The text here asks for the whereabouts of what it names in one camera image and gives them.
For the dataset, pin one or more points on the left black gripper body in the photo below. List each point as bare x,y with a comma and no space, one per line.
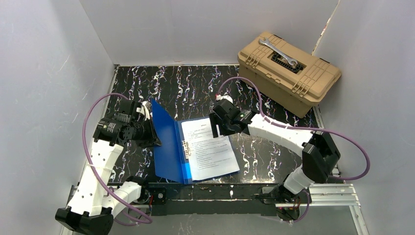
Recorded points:
148,130

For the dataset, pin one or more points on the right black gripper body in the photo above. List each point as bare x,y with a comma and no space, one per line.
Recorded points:
219,118

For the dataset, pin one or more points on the blue plastic folder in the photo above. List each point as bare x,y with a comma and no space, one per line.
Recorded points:
170,158

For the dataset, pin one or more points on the white printed paper files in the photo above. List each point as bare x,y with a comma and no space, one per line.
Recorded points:
208,157

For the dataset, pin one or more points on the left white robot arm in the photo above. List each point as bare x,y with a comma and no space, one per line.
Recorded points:
94,205

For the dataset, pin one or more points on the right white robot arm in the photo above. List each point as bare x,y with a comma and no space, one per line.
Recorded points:
318,152

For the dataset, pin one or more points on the tan plastic toolbox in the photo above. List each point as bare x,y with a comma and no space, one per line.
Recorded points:
298,89

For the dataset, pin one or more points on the silver open-end wrench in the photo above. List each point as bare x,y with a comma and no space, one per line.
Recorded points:
287,59

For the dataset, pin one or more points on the aluminium frame rail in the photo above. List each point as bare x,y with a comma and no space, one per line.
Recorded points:
326,195

